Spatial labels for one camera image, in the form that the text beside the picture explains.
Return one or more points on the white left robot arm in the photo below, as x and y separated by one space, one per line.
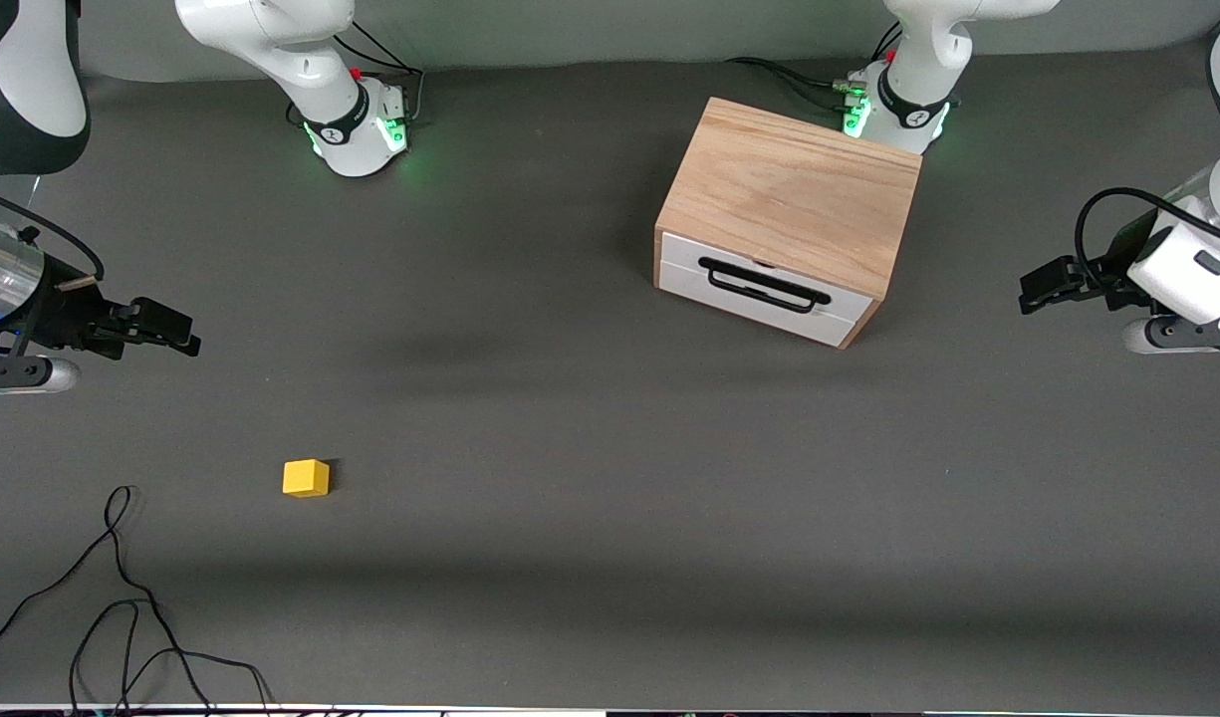
918 60

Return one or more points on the yellow cube block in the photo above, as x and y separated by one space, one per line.
305 479

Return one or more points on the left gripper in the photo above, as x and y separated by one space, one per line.
1105 282

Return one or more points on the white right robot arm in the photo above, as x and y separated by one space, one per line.
311 70

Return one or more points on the white-fronted wooden drawer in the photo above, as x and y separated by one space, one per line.
689 254

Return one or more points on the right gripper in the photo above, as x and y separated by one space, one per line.
69 319

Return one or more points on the wooden drawer cabinet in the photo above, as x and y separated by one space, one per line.
789 189

